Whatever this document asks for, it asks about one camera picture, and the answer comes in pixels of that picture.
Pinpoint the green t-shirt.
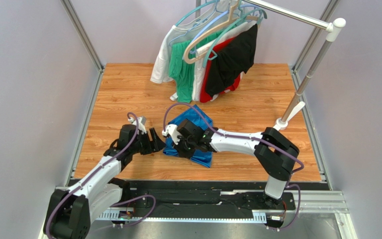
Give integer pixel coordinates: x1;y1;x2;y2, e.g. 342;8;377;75
168;31;225;104

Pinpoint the teal plastic hanger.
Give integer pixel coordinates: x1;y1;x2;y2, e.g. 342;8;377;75
190;20;253;68

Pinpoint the black t-shirt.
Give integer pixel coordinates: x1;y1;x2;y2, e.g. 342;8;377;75
205;23;259;99

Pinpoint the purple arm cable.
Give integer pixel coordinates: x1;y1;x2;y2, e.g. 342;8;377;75
163;103;305;232
45;112;157;239

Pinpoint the white t-shirt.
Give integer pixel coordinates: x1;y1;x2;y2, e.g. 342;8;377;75
150;24;198;84
170;20;258;102

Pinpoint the blue cloth napkin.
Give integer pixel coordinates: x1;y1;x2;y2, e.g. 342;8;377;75
163;105;213;168

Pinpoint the red t-shirt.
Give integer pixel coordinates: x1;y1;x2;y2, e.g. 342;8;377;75
199;56;244;103

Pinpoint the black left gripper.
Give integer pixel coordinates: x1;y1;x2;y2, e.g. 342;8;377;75
130;127;166;155

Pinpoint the white t-shirt left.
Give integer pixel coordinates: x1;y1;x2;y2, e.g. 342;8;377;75
150;24;198;84

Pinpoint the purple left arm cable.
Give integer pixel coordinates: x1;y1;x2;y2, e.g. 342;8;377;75
45;112;157;239

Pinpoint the white clothes rack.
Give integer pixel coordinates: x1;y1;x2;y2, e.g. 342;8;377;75
195;0;347;131

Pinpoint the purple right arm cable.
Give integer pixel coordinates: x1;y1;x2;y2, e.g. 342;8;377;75
163;103;305;232

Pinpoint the blue plastic hanger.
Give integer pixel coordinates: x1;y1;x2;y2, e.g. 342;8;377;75
169;9;231;55

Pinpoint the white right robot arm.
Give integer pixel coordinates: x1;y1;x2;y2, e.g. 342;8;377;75
162;119;299;200

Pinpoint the white t-shirt middle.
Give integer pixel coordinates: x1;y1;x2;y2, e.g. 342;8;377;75
170;20;258;102

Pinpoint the teal hanger left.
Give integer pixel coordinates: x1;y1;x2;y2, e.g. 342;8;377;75
175;0;218;26

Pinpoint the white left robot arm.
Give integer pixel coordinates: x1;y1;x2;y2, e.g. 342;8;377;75
43;113;166;239

